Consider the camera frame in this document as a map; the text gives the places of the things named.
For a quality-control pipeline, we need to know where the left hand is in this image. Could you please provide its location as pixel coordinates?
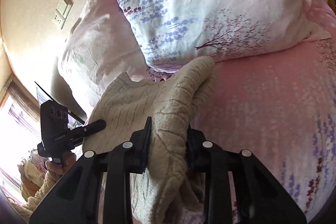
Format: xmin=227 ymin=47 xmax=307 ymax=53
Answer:
xmin=46 ymin=152 xmax=76 ymax=181

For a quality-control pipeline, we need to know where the white wall power socket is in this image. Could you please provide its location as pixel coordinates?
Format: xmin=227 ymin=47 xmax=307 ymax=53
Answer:
xmin=52 ymin=9 xmax=66 ymax=30

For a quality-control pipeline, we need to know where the beige cable knit sweater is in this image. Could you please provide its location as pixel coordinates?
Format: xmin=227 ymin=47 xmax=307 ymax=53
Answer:
xmin=83 ymin=57 xmax=215 ymax=223

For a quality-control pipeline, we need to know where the white lavender print pillow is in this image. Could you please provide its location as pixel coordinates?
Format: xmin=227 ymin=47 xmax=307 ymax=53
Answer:
xmin=117 ymin=0 xmax=330 ymax=73

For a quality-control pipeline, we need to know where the pink floral bed sheet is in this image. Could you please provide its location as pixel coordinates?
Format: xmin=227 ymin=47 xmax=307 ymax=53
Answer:
xmin=192 ymin=0 xmax=335 ymax=221

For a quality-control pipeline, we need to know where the white wall switch panel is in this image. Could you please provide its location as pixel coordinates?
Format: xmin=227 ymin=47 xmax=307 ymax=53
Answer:
xmin=56 ymin=0 xmax=73 ymax=19

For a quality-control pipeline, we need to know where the cream fuzzy left sleeve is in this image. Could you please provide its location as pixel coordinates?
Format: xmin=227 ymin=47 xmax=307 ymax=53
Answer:
xmin=7 ymin=171 xmax=57 ymax=223

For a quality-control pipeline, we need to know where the pale pink floral pillow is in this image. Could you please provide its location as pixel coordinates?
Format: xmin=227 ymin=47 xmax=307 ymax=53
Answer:
xmin=58 ymin=0 xmax=150 ymax=116

